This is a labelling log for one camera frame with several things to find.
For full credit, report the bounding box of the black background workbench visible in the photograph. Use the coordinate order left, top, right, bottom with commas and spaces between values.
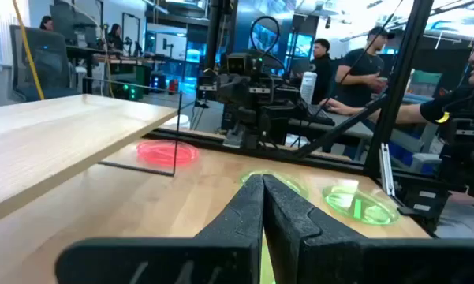
65, 43, 166, 95

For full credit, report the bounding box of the dark monitor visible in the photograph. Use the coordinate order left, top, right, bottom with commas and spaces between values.
49, 2, 100, 47

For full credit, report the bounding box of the yellow cable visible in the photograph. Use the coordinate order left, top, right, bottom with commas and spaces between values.
10, 0, 46, 102

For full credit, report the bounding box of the wooden shelf with black frame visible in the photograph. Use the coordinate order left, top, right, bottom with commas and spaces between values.
0, 77, 183, 229

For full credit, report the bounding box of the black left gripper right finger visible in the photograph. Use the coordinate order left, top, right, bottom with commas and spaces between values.
263, 174, 474, 284

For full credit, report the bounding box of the blue lit display screen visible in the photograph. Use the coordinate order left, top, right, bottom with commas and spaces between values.
286, 32, 315, 59

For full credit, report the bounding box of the green transparent plastic plate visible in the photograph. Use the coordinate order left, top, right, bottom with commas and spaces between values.
239, 170, 311, 200
322, 179, 401, 226

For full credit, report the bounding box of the white plastic bin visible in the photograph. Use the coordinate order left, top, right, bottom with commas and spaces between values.
159, 114, 191, 130

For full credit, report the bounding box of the black keyboard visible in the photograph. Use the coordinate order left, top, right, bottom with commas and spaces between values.
299, 103, 336, 127

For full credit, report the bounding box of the white cylindrical appliance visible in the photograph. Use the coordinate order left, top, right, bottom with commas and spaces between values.
299, 71, 319, 105

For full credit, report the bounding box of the person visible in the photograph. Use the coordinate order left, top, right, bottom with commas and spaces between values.
309, 38, 335, 106
38, 14, 55, 32
334, 25, 396, 108
105, 22, 124, 52
321, 26, 474, 240

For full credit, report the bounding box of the black box with white labels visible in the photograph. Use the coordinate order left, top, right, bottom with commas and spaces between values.
392, 173, 451, 234

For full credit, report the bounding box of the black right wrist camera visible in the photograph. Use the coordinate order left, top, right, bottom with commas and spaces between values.
226, 52, 255, 76

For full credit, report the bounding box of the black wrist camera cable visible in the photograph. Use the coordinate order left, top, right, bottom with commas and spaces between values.
249, 15, 282, 60

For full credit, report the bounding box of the red translucent plastic bowl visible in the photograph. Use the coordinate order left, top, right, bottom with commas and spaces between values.
136, 139, 200, 166

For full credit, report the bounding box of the computer tower with green lights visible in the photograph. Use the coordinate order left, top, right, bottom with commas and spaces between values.
116, 77, 145, 101

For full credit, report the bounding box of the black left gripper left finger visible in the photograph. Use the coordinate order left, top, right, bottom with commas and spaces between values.
54, 174, 265, 284

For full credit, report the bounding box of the grey mesh office chair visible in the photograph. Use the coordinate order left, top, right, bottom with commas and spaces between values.
9, 24, 83, 103

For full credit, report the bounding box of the computer tower with blue lights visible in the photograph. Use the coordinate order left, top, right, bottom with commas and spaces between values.
149, 72, 167, 92

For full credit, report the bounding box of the silver metal bracket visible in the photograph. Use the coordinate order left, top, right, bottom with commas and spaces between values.
379, 142, 396, 197
222, 129, 246, 150

